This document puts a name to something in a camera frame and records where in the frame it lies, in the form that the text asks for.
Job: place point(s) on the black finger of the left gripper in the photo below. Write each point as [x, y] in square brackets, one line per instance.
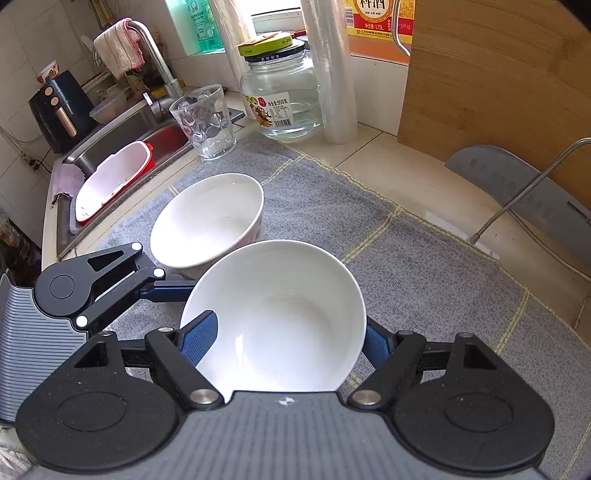
[167, 291]

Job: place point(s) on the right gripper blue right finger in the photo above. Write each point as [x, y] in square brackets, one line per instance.
[379, 343]

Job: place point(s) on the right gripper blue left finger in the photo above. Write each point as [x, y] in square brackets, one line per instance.
[197, 337]

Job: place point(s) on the white small bowl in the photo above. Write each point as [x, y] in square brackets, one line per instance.
[290, 318]
[207, 220]

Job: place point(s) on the grey checked table mat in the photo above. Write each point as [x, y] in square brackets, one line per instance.
[416, 276]

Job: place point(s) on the red white basin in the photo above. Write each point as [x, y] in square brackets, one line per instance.
[111, 177]

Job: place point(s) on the clear drinking glass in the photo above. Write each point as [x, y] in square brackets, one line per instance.
[204, 118]

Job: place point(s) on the metal sink faucet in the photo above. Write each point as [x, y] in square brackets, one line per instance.
[160, 108]

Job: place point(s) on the black air fryer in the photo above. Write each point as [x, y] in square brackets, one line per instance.
[62, 109]

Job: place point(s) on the clear glass jar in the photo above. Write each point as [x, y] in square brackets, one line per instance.
[280, 87]

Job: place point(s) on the pink white dish cloth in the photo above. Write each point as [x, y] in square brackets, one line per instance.
[118, 48]

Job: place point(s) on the green dish soap bottle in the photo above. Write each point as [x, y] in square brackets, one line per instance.
[204, 26]

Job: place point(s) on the bamboo cutting board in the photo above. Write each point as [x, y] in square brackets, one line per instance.
[514, 74]

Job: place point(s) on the plastic wrap roll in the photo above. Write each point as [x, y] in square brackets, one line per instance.
[329, 45]

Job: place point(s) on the orange cooking wine jug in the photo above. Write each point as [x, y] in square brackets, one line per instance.
[380, 29]

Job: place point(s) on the metal wire board rack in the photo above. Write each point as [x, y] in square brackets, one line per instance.
[523, 193]

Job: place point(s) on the black handle kitchen knife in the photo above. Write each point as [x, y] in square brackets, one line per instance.
[548, 207]

